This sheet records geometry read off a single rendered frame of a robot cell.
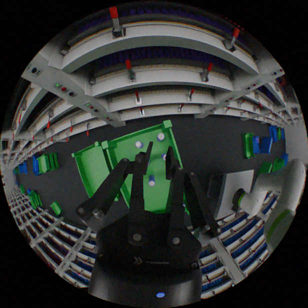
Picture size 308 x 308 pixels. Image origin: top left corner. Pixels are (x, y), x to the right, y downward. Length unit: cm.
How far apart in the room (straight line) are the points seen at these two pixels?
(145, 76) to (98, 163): 48
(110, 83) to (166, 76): 20
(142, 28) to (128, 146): 36
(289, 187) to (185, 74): 53
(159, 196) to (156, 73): 44
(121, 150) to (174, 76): 32
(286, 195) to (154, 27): 55
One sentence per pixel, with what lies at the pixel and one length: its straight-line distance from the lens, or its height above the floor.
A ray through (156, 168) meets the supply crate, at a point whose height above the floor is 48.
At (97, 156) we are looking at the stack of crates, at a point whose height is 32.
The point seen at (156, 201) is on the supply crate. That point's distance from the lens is 38.
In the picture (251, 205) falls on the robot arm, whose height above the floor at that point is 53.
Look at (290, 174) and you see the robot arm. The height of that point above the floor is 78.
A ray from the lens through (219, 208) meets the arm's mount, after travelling 80.
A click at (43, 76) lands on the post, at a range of 34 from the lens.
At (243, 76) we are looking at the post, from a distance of 52.
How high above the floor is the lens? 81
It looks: 87 degrees down
